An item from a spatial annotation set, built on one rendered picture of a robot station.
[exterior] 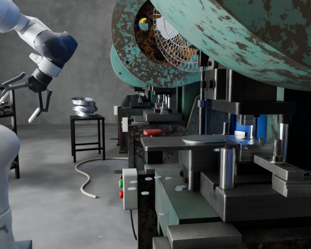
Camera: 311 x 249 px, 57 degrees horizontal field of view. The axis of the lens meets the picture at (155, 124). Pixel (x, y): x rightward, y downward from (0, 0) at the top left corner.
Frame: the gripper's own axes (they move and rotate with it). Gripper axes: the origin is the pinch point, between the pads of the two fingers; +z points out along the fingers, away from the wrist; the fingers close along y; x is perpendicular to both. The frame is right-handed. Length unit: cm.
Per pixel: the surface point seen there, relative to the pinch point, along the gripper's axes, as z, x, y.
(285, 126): -55, -77, 40
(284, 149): -50, -78, 44
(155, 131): -30, -34, 38
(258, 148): -46, -75, 40
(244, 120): -50, -67, 37
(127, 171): -13, -41, 35
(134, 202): -7, -47, 41
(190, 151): -34, -68, 29
